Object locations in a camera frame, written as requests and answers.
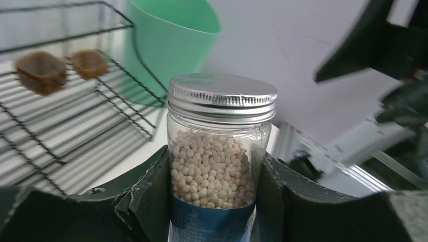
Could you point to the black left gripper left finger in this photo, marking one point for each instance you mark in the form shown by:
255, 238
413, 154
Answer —
135, 206

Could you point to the black wire rack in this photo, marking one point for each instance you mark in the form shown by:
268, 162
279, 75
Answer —
63, 142

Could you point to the oil bottle with black spout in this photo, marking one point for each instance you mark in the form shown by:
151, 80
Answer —
41, 72

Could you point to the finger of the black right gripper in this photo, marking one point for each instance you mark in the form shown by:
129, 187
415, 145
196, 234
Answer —
406, 105
396, 51

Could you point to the oil bottle with gold cap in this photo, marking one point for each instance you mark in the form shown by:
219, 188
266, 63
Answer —
89, 64

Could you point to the silver lid pellet jar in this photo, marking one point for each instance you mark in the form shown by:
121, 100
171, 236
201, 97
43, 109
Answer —
218, 126

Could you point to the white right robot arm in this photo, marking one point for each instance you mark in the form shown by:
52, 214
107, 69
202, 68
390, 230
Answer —
363, 141

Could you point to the green plastic waste bin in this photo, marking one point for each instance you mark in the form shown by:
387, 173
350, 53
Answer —
169, 38

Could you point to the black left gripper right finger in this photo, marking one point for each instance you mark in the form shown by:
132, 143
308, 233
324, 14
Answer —
290, 207

